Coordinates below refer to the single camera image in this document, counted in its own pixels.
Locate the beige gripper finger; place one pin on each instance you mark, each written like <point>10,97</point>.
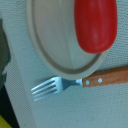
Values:
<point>5,56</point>

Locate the red toy tomato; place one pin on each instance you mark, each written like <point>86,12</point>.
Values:
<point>95,24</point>

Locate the round wooden plate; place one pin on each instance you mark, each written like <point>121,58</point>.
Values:
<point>52,31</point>

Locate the yellow butter box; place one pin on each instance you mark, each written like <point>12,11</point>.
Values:
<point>4,123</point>

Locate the woven beige placemat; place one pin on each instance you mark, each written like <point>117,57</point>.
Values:
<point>76,107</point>

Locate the wooden handled fork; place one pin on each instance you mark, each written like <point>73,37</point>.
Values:
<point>57,85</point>

